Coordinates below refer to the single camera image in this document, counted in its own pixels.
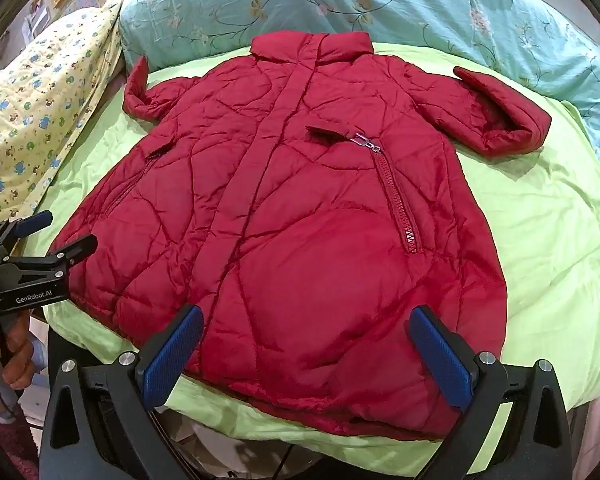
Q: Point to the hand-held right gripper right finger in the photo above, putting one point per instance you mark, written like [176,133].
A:
[440,360]

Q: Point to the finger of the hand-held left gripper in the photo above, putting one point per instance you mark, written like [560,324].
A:
[34,221]
[77,249]

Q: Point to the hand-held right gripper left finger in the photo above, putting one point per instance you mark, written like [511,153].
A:
[172,360]

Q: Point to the red puffer jacket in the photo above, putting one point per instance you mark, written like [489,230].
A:
[290,240]

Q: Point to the person's left hand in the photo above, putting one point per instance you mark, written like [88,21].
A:
[20,360]

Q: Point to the yellow animal print blanket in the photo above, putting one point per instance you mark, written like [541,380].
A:
[45,110]

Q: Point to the light green bed sheet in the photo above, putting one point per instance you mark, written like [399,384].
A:
[545,240]

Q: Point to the teal floral quilt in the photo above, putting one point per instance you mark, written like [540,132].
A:
[330,0]

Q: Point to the wall poster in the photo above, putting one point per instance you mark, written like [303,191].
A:
[37,15]

